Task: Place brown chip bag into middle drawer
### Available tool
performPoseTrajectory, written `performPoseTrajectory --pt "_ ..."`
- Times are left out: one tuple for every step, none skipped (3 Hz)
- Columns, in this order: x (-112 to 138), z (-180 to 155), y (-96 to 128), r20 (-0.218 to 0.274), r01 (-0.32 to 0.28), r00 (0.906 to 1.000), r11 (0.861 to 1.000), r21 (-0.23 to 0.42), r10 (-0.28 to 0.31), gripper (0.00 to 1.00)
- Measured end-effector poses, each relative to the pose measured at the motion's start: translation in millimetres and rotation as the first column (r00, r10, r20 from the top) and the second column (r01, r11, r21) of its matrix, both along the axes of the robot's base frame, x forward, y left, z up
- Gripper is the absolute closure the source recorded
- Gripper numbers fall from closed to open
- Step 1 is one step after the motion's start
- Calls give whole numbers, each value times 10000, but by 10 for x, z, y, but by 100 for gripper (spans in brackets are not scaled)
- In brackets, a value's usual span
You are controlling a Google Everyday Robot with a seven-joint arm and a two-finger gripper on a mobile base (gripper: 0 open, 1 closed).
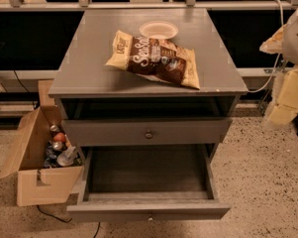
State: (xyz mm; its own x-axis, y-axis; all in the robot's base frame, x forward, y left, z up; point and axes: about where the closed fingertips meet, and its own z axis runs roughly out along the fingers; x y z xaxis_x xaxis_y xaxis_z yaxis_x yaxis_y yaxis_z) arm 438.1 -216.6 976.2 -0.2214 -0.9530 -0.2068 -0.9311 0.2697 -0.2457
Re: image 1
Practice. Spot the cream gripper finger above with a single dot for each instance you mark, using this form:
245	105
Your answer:
284	105
274	44

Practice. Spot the brown chip bag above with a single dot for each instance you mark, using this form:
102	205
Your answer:
154	59

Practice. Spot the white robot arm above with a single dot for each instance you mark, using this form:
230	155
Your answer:
290	39

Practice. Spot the grey drawer cabinet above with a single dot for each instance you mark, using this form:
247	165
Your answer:
86	88

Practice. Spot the grey open lower drawer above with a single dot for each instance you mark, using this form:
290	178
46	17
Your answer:
147	183

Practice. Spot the grey upper drawer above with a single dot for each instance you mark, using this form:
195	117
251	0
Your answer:
135	132

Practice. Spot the white paper bowl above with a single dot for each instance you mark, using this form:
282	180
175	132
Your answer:
159	30

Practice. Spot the red apple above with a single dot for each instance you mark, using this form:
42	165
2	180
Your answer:
59	137

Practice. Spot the silver can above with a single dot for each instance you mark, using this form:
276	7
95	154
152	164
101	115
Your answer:
54	129
57	146

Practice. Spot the clear plastic bottle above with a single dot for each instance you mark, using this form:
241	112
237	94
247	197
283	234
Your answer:
67	157

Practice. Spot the silver can top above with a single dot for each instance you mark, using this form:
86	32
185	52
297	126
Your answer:
57	146

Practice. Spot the cardboard box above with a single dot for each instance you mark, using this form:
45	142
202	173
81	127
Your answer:
35	184

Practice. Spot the metal railing frame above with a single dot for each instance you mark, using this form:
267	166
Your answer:
43	5

